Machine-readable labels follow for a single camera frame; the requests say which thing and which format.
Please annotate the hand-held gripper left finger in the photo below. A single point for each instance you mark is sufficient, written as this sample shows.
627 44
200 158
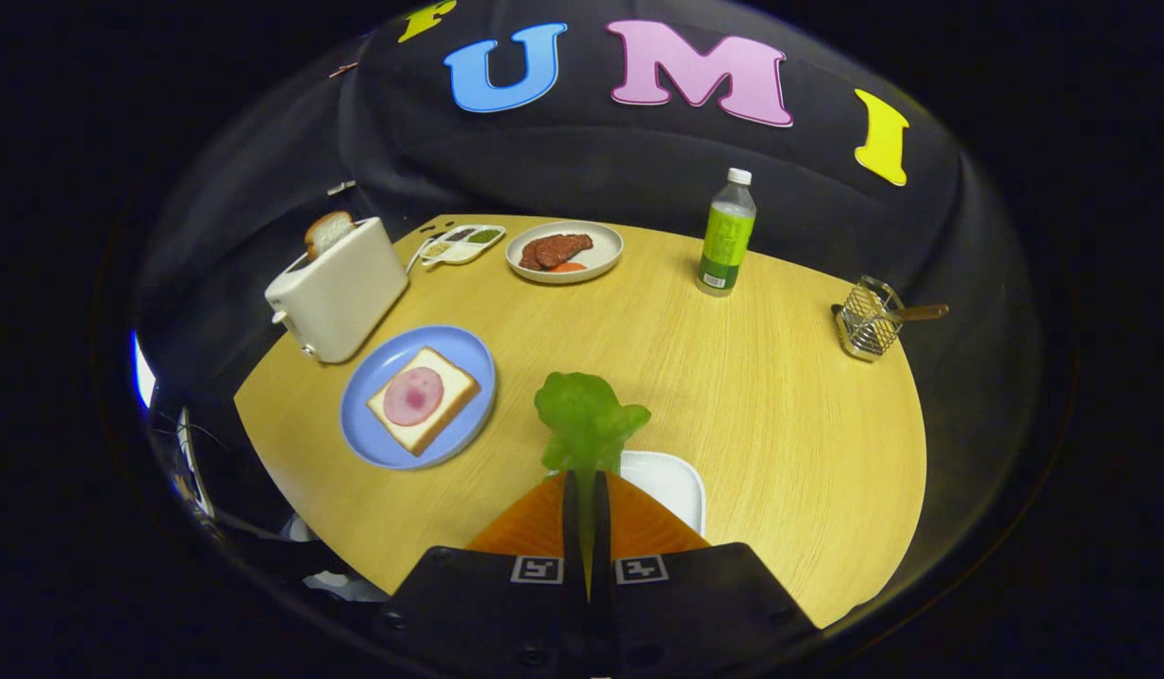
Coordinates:
571 528

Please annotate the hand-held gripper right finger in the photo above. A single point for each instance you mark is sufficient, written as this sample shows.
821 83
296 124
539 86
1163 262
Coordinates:
601 528

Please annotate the green lettuce leaf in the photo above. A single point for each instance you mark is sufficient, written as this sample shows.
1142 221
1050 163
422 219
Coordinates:
587 420

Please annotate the toasted bread slice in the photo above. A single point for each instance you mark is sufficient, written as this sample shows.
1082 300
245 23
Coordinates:
327 231

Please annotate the white square plate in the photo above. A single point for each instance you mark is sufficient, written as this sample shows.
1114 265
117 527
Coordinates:
672 486

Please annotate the white bread slice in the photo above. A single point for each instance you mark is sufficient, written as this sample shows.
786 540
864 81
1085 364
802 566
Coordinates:
455 387

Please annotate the pink ham slice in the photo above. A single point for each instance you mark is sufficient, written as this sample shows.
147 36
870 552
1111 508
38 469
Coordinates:
413 396

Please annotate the blue round plate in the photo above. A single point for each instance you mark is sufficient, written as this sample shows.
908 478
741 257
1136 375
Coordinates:
374 372

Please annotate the orange tomato slice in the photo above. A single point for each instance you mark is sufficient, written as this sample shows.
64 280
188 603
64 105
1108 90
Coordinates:
568 267

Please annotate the round white meat plate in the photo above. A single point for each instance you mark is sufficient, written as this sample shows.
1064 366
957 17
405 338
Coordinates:
606 250

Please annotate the brown meat piece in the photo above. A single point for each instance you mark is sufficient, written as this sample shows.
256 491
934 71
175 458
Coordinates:
554 250

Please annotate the white divided bean dish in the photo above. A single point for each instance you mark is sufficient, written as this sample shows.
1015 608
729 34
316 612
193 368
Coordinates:
464 245

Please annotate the green label drink bottle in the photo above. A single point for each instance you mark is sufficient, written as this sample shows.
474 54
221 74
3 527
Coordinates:
726 240

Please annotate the white toaster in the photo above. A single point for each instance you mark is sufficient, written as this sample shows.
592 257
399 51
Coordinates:
341 297

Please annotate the black backdrop cloth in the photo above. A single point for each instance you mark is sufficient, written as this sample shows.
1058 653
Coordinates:
582 160

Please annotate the silver cloth clip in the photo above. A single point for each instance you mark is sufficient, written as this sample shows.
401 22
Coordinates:
341 188

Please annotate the red cloth clip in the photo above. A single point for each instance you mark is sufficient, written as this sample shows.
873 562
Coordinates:
343 70

